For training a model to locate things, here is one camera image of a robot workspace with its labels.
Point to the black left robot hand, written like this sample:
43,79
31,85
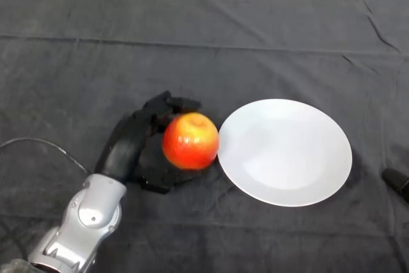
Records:
126,148

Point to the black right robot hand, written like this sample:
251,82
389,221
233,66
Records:
396,179

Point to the red yellow apple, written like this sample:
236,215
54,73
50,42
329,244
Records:
191,142

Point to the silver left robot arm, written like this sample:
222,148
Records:
89,215

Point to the white round plate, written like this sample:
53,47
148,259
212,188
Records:
287,158

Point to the dark grey cloth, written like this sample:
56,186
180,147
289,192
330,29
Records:
96,62

